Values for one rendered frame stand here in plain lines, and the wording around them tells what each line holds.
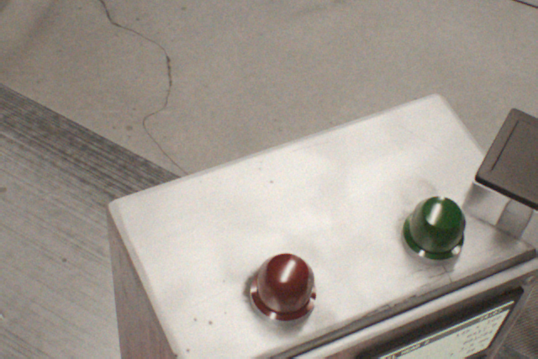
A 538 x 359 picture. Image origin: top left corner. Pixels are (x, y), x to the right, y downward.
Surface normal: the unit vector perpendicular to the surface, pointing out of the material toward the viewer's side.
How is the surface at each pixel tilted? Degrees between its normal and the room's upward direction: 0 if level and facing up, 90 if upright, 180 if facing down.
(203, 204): 0
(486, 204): 90
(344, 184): 0
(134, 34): 0
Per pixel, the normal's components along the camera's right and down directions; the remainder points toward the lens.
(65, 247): 0.08, -0.60
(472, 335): 0.43, 0.74
